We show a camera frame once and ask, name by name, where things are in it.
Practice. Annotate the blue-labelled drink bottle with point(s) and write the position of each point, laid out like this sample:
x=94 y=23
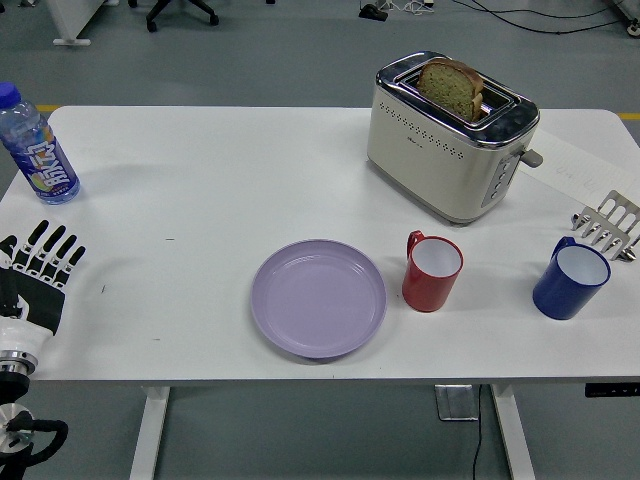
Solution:
x=47 y=165

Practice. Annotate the black table control panel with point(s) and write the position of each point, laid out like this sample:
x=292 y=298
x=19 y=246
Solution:
x=612 y=390

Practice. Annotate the purple plastic plate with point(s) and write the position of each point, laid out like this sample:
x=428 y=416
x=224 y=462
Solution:
x=317 y=300

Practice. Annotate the black office chair base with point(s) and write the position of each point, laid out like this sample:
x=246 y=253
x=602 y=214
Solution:
x=185 y=10

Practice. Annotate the white paper sheet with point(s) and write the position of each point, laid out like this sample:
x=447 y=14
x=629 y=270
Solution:
x=585 y=160

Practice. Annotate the silver box under table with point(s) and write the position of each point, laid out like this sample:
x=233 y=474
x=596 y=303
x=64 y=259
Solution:
x=456 y=402

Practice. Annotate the brown bread slice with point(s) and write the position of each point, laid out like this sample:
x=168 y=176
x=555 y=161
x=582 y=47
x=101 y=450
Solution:
x=447 y=87

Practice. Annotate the black power adapter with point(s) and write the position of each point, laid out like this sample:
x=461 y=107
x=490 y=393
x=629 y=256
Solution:
x=372 y=12

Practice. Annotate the red mug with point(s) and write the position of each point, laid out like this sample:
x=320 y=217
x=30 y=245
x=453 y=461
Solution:
x=425 y=290

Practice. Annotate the white table leg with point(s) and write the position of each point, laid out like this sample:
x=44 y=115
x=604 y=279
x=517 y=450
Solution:
x=147 y=440
x=515 y=440

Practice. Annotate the blue mug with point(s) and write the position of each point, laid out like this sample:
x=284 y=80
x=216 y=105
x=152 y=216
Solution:
x=557 y=295

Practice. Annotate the white desk leg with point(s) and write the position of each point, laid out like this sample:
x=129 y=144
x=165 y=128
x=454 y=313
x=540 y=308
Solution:
x=70 y=25

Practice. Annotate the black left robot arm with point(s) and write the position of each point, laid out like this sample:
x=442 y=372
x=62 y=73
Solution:
x=15 y=430

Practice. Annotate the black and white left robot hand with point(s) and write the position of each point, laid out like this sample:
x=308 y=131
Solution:
x=45 y=300

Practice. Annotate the cream and chrome toaster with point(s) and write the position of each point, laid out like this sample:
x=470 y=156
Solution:
x=430 y=165

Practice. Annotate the silver metal toast rack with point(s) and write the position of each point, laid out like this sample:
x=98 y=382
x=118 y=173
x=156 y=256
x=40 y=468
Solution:
x=617 y=210

